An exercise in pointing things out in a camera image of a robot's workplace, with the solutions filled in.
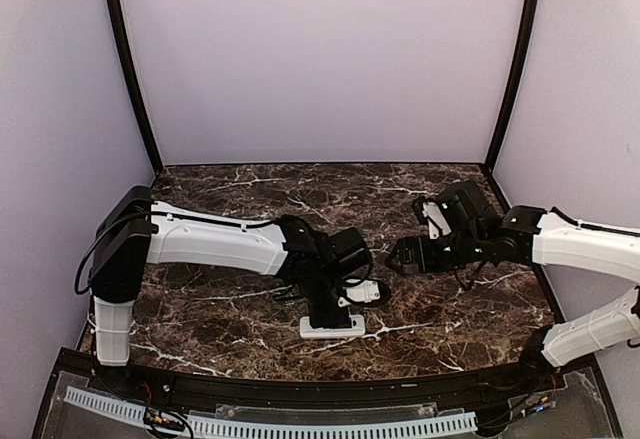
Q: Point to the right black frame post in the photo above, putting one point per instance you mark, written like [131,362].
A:
[516,70]

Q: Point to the left black frame post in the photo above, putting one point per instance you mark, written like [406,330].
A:
[128,69]

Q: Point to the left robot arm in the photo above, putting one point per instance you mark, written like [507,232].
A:
[331,272]

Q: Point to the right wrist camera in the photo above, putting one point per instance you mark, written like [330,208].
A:
[429,214]

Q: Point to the white remote control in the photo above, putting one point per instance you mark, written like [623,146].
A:
[356,328]

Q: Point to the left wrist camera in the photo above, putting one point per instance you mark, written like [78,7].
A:
[364,293]

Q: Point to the black front rail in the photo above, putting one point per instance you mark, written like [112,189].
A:
[485,388]

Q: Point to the white slotted cable duct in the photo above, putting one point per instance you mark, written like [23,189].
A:
[251,422]

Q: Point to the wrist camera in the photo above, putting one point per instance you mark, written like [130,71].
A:
[429,214]
[364,293]

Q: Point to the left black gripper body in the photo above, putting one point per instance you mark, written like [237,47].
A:
[320,318]

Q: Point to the black frame post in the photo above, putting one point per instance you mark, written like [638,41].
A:
[128,69]
[516,70]

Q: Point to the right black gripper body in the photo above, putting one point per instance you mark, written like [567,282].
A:
[438,260]

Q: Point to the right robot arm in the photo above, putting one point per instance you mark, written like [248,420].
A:
[464,228]

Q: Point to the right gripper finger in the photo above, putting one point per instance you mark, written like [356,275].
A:
[398,248]
[395,265]

